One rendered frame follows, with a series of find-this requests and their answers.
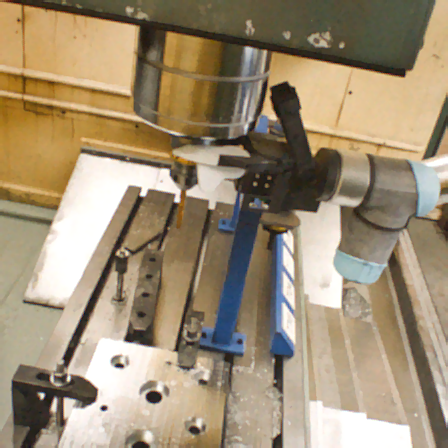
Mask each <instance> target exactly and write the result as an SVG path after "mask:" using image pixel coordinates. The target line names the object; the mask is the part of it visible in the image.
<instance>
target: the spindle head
mask: <svg viewBox="0 0 448 448"><path fill-rule="evenodd" d="M0 1H1V2H6V3H11V4H15V5H20V6H25V7H26V6H31V7H35V8H40V9H45V10H50V11H55V12H60V13H65V14H75V15H80V16H85V17H90V18H95V19H100V20H105V21H110V22H115V23H120V24H125V25H135V26H140V27H145V28H150V29H155V30H160V31H165V32H170V33H175V34H180V35H186V36H191V37H196V38H200V39H205V40H210V41H216V42H221V43H226V44H236V45H241V46H247V47H251V48H256V49H261V50H266V51H271V52H277V53H282V54H287V55H292V56H297V57H301V58H307V59H312V60H317V61H322V62H327V63H332V64H338V65H343V66H347V67H352V68H357V69H362V70H368V71H373V72H378V73H382V74H387V75H392V76H398V77H403V78H405V77H406V75H407V72H406V71H408V72H410V71H412V70H413V69H414V66H415V63H416V60H417V57H418V54H419V52H420V51H421V50H422V49H423V47H424V44H425V40H424V35H425V32H426V30H427V28H428V25H429V22H430V19H431V16H432V13H433V10H434V9H435V3H436V0H0Z"/></svg>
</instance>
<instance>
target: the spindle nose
mask: <svg viewBox="0 0 448 448"><path fill-rule="evenodd" d="M274 55H275V52H271V51H266V50H261V49H256V48H251V47H247V46H241V45H236V44H226V43H221V42H216V41H210V40H205V39H200V38H196V37H191V36H186V35H180V34H175V33H170V32H165V31H160V30H155V29H150V28H145V27H140V26H136V27H135V40H134V52H133V64H132V77H131V89H130V91H131V95H132V98H131V106H132V109H133V110H134V112H135V113H136V115H137V116H138V117H139V118H140V119H141V120H143V121H144V122H145V123H147V124H149V125H151V126H153V127H155V128H157V129H162V130H164V131H167V132H171V133H174V134H178V135H182V136H187V137H192V138H200V139H229V138H235V137H240V136H243V135H245V134H247V133H249V132H251V131H253V130H254V129H255V128H256V127H257V125H258V121H259V116H260V115H261V114H262V110H263V106H264V101H265V96H266V92H267V87H268V82H269V79H270V74H271V68H272V64H273V60H274Z"/></svg>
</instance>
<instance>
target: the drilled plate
mask: <svg viewBox="0 0 448 448"><path fill-rule="evenodd" d="M95 351H96V352H95V353H94V356H93V358H92V361H91V363H90V366H89V368H88V371H87V373H86V376H85V378H86V379H88V380H90V381H91V382H92V383H93V384H94V385H95V386H96V387H98V388H99V390H100V388H101V389H102V391H103V392H102V393H99V392H101V391H99V392H98V393H99V394H100V395H99V394H98V396H97V399H96V400H90V401H84V402H82V401H77V400H75V404H74V407H73V409H72V411H71V413H70V415H69V418H68V420H67V423H66V425H65V428H64V430H63V432H62V434H61V437H60V442H59V444H58V446H57V448H186V447H188V448H192V447H193V448H220V443H221V434H222V427H223V418H224V409H225V401H226V393H227V384H228V375H229V367H230V363H228V362H223V361H218V360H212V359H207V358H202V357H196V363H195V365H194V366H195V367H194V366H193V367H194V368H195V369H197V368H198V367H199V365H200V368H201V369H200V368H199V369H197V371H195V370H193V371H195V373H193V375H192V374H190V372H188V373H187V372H186V373H185V372H184V373H180V374H178V373H179V372H178V371H180V369H179V370H178V371H176V369H174V368H173V367H175V366H176V367H180V366H177V364H178V361H177V357H178V353H176V352H171V351H166V350H160V349H155V348H150V347H145V346H139V345H135V344H130V343H124V342H119V341H114V340H108V339H103V338H100V340H99V342H98V345H97V347H96V350H95ZM121 351H122V352H121ZM124 353H126V355H125V357H124V355H123V354H124ZM113 355H114V356H113ZM121 355H122V356H121ZM127 355H128V356H129V358H130V359H133V361H134V362H133V361H132V363H131V360H130V359H129V358H128V357H127ZM110 357H111V359H110ZM131 357H132V358H131ZM128 359H129V360H130V361H129V360H128ZM163 359H164V360H163ZM165 359H166V360H165ZM165 361H166V362H165ZM176 361H177V362H176ZM171 362H173V364H172V363H171ZM175 362H176V363H175ZM129 363H130V364H129ZM165 363H167V364H165ZM174 363H175V364H174ZM128 364H129V365H128ZM168 364H169V366H170V367H171V369H170V368H169V369H168V368H167V367H168ZM197 364H199V365H198V367H197ZM160 365H161V366H160ZM162 365H163V366H162ZM164 365H165V367H164ZM178 365H179V364H178ZM129 366H130V367H129ZM162 367H163V368H162ZM176 367H175V368H176ZM193 367H192V369H193ZM202 367H203V369H202ZM115 368H116V369H115ZM120 368H121V369H122V370H119V369H120ZM172 368H173V369H172ZM180 368H183V369H185V370H186V369H188V370H187V371H190V370H192V369H191V368H190V369H189V368H184V367H180ZM164 369H165V370H166V372H165V370H164ZM116 370H117V371H116ZM169 370H170V371H169ZM204 370H205V371H204ZM208 370H209V371H208ZM162 371H163V372H162ZM168 371H169V372H168ZM164 372H165V373H164ZM177 372H178V373H177ZM210 373H211V375H210ZM132 375H133V376H132ZM194 375H195V377H194ZM175 376H177V377H175ZM189 376H191V377H193V378H194V381H198V386H196V385H195V384H194V381H193V379H192V378H191V377H189ZM171 377H172V379H171ZM180 377H181V378H180ZM214 377H215V379H214ZM154 378H155V379H154ZM156 378H160V379H161V380H160V381H158V380H159V379H156ZM162 378H163V380H162ZM147 379H148V380H149V379H150V381H148V380H147ZM191 379H192V380H191ZM146 381H147V382H146ZM167 381H168V382H167ZM141 382H142V383H141ZM164 382H165V384H164ZM192 382H193V383H192ZM170 383H172V385H171V384H170ZM182 383H184V384H182ZM191 383H192V385H191ZM199 383H200V385H201V386H203V385H209V387H208V388H206V387H207V386H206V387H200V386H199ZM168 385H169V386H170V385H171V387H170V388H168ZM177 385H178V387H177ZM102 387H103V388H102ZM173 387H174V388H173ZM171 388H172V389H171ZM175 388H176V390H174V389H175ZM170 389H171V390H170ZM169 390H170V391H169ZM170 393H173V394H171V395H172V396H171V395H169V394H170ZM101 396H103V397H101ZM168 397H169V398H170V399H169V398H168ZM173 398H174V399H173ZM165 402H166V403H165ZM177 402H178V403H177ZM147 403H148V404H147ZM155 403H156V404H155ZM99 405H100V406H99ZM135 407H136V408H135ZM108 408H109V409H108ZM112 408H113V409H114V410H113V409H112ZM130 408H131V409H130ZM107 409H108V410H107ZM99 410H100V411H99ZM118 411H119V412H118ZM193 411H194V413H193ZM179 412H180V413H179ZM195 414H196V416H194V415H195ZM86 415H87V416H86ZM187 416H188V418H189V419H186V417H187ZM190 416H191V417H190ZM201 416H202V417H201ZM205 416H207V417H205ZM111 417H112V418H111ZM118 417H120V418H119V419H118ZM203 417H204V418H203ZM110 418H111V419H110ZM116 418H117V419H116ZM164 418H165V419H164ZM139 419H140V420H139ZM172 419H173V420H172ZM127 420H128V421H127ZM183 420H184V422H183ZM210 420H211V421H210ZM103 421H105V422H107V421H109V422H112V424H113V425H112V424H111V423H110V424H108V423H107V424H105V423H104V422H103ZM138 421H139V423H138ZM207 421H208V422H207ZM117 422H118V423H117ZM141 422H142V423H141ZM205 422H207V423H208V424H207V423H205ZM182 423H183V424H182ZM147 424H148V425H147ZM88 425H89V427H87V426H88ZM124 425H125V426H124ZM206 425H207V426H206ZM134 426H135V427H136V426H137V428H136V429H137V430H132V429H131V428H133V427H134ZM144 426H146V428H148V427H150V428H153V429H155V431H154V430H153V429H152V431H150V430H151V429H149V430H148V429H145V428H144ZM140 427H141V428H140ZM184 427H185V428H184ZM139 428H140V429H139ZM143 428H144V430H143ZM129 429H131V430H132V431H131V432H129ZM98 430H99V431H98ZM156 430H157V432H159V436H160V437H159V439H157V440H156V438H157V437H158V435H157V434H158V433H156V435H155V432H156ZM159 430H160V431H159ZM185 430H186V431H185ZM96 431H97V432H96ZM125 431H128V433H127V432H125ZM205 431H206V432H205ZM183 432H184V433H183ZM185 432H186V433H185ZM190 432H191V434H190ZM201 432H203V433H204V434H203V433H201ZM120 433H122V434H120ZM160 433H161V434H160ZM188 433H189V434H188ZM124 434H125V435H124ZM126 434H128V436H126ZM184 434H185V435H184ZM194 434H195V435H194ZM197 434H198V435H197ZM179 435H180V436H179ZM186 435H188V436H189V437H188V436H187V437H186ZM200 435H201V436H200ZM124 436H125V437H126V438H124ZM192 436H193V437H192ZM82 437H83V439H82V440H81V438H82ZM177 437H179V438H180V437H181V438H180V439H179V438H177ZM123 438H124V439H123ZM173 438H174V440H173ZM84 439H85V440H84ZM159 440H160V441H159ZM192 440H193V441H192ZM121 441H122V442H121ZM123 441H125V442H123ZM164 442H165V444H164ZM122 443H124V444H122ZM158 444H160V445H162V446H163V447H162V446H161V447H160V445H159V446H158ZM186 445H187V446H186ZM189 445H190V447H189ZM123 446H124V447H123Z"/></svg>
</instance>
